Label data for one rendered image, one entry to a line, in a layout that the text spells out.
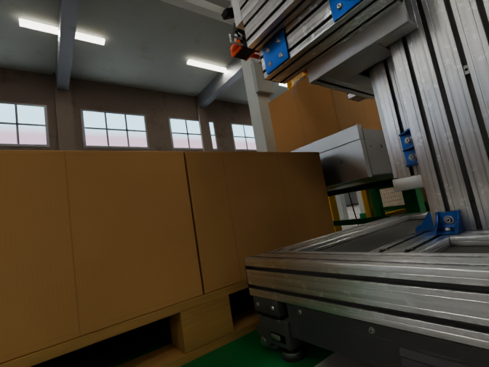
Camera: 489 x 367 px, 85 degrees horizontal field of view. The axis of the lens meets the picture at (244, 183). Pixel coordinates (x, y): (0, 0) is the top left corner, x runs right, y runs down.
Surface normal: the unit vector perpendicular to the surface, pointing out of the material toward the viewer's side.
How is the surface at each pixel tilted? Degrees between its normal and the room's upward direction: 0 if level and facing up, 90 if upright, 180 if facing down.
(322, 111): 90
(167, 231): 90
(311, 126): 90
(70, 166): 90
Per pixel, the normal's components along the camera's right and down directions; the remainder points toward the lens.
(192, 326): 0.56, -0.19
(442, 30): -0.80, 0.06
